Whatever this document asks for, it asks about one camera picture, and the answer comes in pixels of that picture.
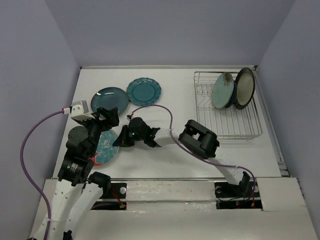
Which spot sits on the light green flower plate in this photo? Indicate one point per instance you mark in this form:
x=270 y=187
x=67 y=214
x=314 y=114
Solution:
x=222 y=90

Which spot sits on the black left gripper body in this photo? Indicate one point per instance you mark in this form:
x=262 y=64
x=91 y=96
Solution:
x=96 y=126

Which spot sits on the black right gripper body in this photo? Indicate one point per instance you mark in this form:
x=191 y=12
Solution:
x=136 y=137

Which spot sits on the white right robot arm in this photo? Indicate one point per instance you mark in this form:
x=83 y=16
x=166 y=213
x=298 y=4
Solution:
x=196 y=140

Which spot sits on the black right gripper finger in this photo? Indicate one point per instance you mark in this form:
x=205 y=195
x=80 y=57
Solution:
x=125 y=138
x=150 y=139

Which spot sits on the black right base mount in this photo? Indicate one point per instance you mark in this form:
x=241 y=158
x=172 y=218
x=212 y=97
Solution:
x=228 y=198

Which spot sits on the dark teal round plate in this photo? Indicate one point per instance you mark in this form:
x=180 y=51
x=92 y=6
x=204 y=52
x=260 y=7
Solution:
x=109 y=98

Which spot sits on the teal scalloped plate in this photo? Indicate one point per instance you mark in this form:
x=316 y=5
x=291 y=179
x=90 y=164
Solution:
x=144 y=91

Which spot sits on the navy shell-shaped dish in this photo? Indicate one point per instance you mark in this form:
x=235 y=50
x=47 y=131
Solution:
x=232 y=99

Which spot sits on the red and teal plate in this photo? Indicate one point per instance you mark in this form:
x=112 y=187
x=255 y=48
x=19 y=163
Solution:
x=105 y=151

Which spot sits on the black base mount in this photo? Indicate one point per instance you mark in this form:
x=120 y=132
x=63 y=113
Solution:
x=114 y=199
x=228 y=198

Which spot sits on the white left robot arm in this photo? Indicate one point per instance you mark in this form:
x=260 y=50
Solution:
x=77 y=188

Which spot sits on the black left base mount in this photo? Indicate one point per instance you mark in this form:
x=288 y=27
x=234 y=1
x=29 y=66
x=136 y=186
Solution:
x=114 y=199

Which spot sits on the cream plate with grey rim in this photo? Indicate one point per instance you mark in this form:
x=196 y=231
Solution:
x=245 y=81

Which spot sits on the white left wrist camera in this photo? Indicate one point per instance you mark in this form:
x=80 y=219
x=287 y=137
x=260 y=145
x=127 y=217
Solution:
x=80 y=111

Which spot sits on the metal wire dish rack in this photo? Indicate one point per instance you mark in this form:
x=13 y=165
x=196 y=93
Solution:
x=229 y=124

